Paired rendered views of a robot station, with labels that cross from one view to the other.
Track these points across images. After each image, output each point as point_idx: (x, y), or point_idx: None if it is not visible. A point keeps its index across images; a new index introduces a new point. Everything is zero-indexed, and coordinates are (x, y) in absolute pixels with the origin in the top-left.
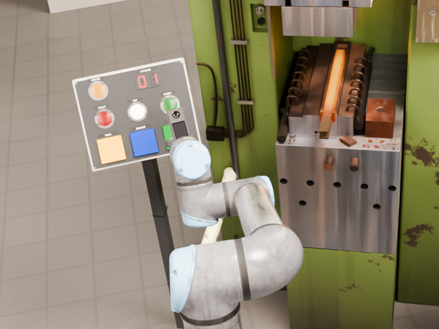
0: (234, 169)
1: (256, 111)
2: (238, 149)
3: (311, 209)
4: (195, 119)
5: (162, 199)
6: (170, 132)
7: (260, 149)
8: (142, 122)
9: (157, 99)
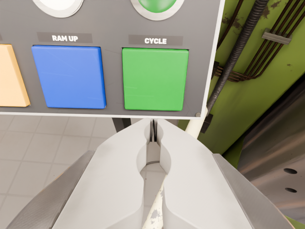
0: (208, 106)
1: (279, 55)
2: (221, 89)
3: (296, 197)
4: (214, 51)
5: (128, 125)
6: (141, 70)
7: (248, 98)
8: (70, 23)
9: None
